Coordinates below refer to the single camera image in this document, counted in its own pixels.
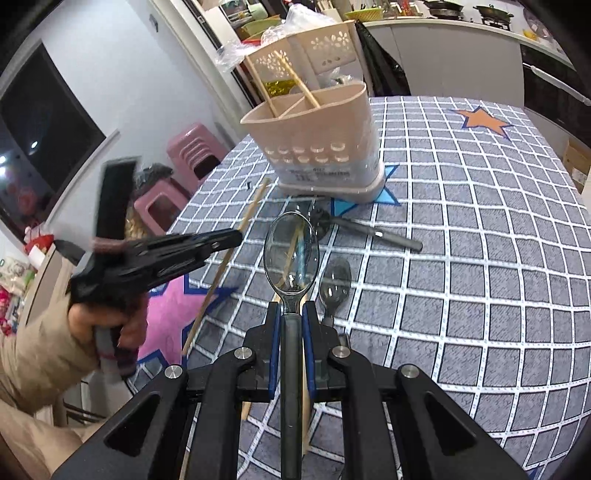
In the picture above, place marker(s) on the dark window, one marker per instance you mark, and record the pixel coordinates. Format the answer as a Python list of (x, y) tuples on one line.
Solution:
[(46, 138)]

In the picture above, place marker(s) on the grey checked star tablecloth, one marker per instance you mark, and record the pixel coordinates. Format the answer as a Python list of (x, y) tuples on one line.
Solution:
[(461, 277)]

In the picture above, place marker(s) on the cardboard box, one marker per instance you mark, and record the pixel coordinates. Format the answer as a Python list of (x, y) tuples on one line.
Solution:
[(577, 161)]

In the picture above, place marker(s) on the beige plastic utensil holder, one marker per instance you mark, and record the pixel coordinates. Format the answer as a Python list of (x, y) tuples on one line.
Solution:
[(318, 134)]

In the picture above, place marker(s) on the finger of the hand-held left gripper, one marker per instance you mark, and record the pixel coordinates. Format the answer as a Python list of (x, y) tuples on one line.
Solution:
[(198, 243), (178, 271)]

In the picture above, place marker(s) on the green plastic basket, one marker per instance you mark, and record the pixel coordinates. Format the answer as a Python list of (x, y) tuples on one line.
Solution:
[(362, 14)]

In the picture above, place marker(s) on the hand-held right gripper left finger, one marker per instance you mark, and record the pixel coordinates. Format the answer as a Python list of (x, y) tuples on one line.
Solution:
[(274, 350)]

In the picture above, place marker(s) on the black plastic bag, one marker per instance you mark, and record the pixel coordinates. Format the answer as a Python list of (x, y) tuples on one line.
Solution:
[(383, 69)]

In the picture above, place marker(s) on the person's left forearm beige sleeve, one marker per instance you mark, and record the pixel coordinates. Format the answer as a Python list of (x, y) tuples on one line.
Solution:
[(37, 369)]

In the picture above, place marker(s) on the stack of pink plastic stools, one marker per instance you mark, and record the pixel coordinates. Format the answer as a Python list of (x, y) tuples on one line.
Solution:
[(189, 147)]

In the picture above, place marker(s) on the person's left hand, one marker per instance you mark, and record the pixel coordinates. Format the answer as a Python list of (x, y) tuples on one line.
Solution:
[(83, 321)]

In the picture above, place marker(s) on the dark cloth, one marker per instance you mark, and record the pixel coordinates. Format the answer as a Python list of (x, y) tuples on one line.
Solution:
[(152, 177)]

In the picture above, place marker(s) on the black wok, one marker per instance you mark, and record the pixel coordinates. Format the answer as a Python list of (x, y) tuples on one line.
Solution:
[(494, 14), (443, 9)]

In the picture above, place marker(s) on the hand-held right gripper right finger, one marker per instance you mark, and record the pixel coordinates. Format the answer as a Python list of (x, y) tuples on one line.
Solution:
[(310, 355)]

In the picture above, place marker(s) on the dark oven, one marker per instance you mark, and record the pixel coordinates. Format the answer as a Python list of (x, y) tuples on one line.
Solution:
[(545, 87)]

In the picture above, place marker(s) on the green plastic basin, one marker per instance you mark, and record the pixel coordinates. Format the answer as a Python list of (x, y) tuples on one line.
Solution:
[(256, 27)]

